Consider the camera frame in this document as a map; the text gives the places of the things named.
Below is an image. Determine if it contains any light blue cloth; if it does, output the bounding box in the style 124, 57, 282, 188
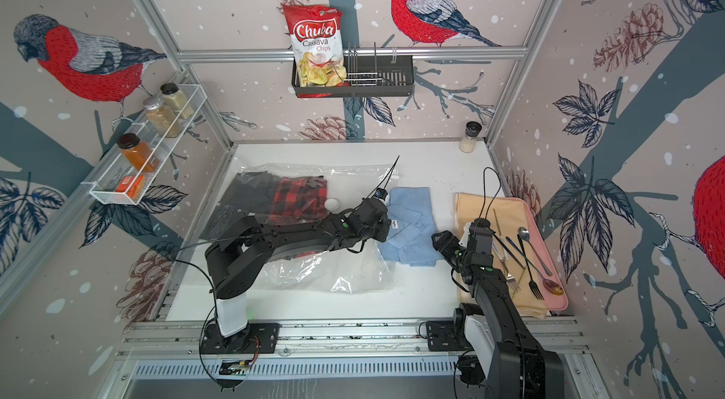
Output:
379, 187, 441, 267

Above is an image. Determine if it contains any red black plaid shirt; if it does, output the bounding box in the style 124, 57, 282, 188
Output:
266, 176, 329, 225

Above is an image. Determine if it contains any clear plastic vacuum bag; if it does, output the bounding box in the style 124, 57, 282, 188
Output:
201, 169, 394, 299

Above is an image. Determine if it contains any grey pinstriped shirt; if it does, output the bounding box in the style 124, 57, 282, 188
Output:
200, 172, 281, 240

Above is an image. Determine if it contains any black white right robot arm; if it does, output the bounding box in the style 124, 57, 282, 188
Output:
432, 219, 566, 398

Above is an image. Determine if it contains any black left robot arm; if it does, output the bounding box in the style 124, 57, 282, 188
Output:
205, 197, 391, 339

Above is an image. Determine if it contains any beige folded cloth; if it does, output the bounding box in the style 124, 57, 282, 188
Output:
453, 193, 549, 319

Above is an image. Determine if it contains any red Chuba cassava chips bag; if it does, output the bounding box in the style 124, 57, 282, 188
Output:
282, 5, 347, 89

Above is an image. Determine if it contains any silver fork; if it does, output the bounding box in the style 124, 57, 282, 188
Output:
493, 246, 520, 293

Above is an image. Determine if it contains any wooden chopstick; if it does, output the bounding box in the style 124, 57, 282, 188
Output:
493, 208, 503, 237

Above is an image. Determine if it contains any silver spoon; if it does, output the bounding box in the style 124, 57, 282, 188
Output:
518, 226, 553, 277

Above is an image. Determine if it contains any black fork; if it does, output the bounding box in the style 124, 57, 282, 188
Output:
505, 237, 544, 301

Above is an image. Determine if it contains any gold spoon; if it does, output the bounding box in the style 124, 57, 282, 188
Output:
529, 263, 565, 296

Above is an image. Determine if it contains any pink tray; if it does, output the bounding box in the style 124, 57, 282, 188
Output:
509, 198, 569, 313

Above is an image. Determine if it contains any pepper grinder black cap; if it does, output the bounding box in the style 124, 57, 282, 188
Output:
459, 121, 483, 153

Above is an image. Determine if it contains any spice jar black lid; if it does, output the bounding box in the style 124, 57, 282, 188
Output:
160, 83, 194, 119

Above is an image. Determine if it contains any small orange box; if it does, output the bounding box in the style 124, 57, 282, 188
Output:
115, 174, 147, 200

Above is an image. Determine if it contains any orange sauce jar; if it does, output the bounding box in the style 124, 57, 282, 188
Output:
116, 133, 159, 173

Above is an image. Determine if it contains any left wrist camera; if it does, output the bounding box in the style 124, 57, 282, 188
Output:
373, 187, 389, 204

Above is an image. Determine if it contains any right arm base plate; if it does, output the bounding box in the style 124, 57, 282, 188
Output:
421, 319, 471, 352

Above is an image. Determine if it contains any black wire wall basket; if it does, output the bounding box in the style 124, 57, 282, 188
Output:
291, 49, 415, 99

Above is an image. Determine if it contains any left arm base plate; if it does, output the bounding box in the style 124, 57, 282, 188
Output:
199, 321, 281, 355

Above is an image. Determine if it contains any clear acrylic wall shelf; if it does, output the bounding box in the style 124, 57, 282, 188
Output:
90, 85, 207, 206

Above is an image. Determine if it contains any aluminium mounting rail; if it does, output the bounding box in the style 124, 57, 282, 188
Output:
115, 317, 590, 359

